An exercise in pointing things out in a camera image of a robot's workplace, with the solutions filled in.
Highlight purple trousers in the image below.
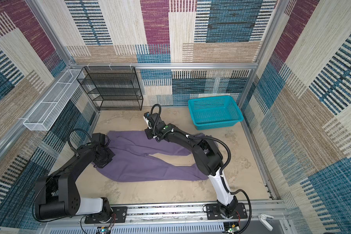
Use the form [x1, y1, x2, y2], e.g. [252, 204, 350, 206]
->
[97, 131, 208, 182]

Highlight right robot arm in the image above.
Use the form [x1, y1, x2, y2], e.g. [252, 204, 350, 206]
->
[143, 112, 238, 218]

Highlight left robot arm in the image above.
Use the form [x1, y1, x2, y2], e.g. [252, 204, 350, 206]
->
[32, 139, 114, 222]

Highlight black mesh shelf rack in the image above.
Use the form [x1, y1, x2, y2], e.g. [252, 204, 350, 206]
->
[77, 66, 143, 111]

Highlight teal plastic basket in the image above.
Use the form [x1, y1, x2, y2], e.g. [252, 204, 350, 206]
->
[188, 96, 244, 130]

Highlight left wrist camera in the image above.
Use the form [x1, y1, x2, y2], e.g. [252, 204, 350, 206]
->
[90, 133, 107, 146]

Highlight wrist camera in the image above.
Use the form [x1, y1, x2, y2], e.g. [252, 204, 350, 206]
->
[143, 112, 160, 129]
[90, 133, 107, 146]

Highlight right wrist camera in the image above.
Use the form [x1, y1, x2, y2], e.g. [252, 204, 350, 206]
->
[143, 112, 160, 129]

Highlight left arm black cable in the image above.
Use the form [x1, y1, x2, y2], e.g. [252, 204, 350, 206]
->
[67, 128, 93, 154]

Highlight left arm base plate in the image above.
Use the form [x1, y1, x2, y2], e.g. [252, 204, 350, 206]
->
[84, 206, 128, 225]

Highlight white wire mesh tray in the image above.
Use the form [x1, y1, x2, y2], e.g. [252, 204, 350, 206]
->
[23, 69, 81, 131]

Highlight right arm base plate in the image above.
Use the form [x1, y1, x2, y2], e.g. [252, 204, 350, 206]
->
[203, 203, 248, 220]

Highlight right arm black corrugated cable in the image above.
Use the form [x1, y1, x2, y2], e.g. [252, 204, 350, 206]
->
[150, 103, 252, 234]

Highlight white clamp handle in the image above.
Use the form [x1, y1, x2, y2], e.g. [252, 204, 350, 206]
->
[258, 214, 274, 232]

